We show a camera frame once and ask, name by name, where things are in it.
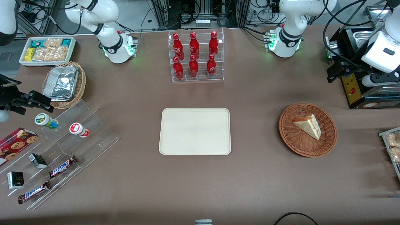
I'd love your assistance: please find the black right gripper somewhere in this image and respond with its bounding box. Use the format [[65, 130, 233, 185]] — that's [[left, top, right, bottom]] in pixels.
[[0, 74, 54, 115]]

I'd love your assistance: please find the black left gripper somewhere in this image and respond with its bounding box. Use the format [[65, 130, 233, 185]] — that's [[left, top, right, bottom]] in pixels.
[[327, 53, 374, 84]]

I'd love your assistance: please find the triangular sandwich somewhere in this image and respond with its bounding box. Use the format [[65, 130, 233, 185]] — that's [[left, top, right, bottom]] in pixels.
[[292, 114, 322, 140]]

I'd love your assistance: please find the aluminium foil tray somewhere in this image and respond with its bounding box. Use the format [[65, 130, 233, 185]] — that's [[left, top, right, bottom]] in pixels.
[[42, 65, 79, 101]]

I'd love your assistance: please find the light wicker basket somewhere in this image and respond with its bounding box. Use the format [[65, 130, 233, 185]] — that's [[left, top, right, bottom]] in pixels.
[[42, 61, 87, 109]]

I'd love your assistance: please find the grey pastry tray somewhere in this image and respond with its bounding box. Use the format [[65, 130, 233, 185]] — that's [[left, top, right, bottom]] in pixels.
[[378, 127, 400, 182]]

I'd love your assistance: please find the round brown wicker basket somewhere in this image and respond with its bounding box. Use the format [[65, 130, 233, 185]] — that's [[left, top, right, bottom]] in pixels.
[[279, 103, 338, 158]]

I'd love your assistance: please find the cream rectangular tray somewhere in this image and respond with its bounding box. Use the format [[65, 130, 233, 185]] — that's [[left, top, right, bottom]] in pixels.
[[159, 108, 231, 156]]

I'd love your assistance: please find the green label yogurt cup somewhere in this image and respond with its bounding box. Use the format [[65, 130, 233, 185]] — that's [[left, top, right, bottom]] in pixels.
[[34, 113, 59, 130]]

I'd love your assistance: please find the black food warmer appliance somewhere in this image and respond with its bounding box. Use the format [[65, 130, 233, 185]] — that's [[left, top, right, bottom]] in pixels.
[[339, 6, 400, 110]]

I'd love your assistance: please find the red cookie box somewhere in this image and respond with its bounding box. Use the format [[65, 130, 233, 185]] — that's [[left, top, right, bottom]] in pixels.
[[0, 127, 39, 167]]

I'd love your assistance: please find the steel pan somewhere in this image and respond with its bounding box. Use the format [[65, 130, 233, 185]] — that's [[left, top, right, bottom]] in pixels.
[[353, 30, 381, 48]]

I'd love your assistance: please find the yellow snack packet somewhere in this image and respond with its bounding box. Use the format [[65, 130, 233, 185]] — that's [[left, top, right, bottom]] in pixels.
[[25, 47, 37, 62]]

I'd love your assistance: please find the red label yogurt cup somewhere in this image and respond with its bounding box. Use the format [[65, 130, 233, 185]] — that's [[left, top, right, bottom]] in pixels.
[[69, 122, 90, 138]]

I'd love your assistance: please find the large clear cracker bag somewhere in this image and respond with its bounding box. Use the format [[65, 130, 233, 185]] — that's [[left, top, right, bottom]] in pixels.
[[32, 46, 68, 62]]

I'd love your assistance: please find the small black box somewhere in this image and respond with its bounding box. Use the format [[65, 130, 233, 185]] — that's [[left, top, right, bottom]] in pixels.
[[7, 171, 25, 190], [28, 153, 48, 169]]

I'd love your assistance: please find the small clear cracker bag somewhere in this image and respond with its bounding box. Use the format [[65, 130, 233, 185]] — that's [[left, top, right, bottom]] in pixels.
[[44, 38, 63, 48]]

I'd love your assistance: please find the white snack bin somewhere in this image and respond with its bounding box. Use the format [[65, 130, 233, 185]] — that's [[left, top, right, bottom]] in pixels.
[[19, 36, 77, 67]]

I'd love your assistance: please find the snickers bar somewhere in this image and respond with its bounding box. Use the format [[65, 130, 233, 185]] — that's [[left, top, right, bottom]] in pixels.
[[48, 156, 78, 179], [17, 181, 52, 204]]

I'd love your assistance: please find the clear acrylic stepped rack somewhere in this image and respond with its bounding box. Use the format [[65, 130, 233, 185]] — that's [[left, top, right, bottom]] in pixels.
[[0, 100, 119, 210]]

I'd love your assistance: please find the wrapped pastry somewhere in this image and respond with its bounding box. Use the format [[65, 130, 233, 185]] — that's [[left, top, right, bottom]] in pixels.
[[387, 147, 400, 163], [385, 132, 400, 148]]

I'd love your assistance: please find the red cola bottle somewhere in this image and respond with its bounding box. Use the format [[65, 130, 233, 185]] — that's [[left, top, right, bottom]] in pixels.
[[172, 33, 185, 60], [207, 54, 217, 78], [189, 32, 200, 60], [189, 55, 199, 78], [173, 57, 184, 80], [209, 31, 219, 57]]

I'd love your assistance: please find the clear acrylic bottle rack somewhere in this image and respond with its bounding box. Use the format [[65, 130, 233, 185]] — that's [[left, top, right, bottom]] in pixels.
[[168, 28, 225, 83]]

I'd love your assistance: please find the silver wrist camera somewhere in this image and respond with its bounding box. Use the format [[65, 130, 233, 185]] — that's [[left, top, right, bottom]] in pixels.
[[325, 36, 342, 60]]

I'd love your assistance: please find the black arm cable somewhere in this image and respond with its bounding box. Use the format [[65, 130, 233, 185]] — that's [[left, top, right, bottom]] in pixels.
[[322, 0, 389, 71]]

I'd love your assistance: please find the black table cable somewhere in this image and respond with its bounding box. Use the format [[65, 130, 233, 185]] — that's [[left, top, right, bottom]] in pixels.
[[274, 212, 319, 225]]

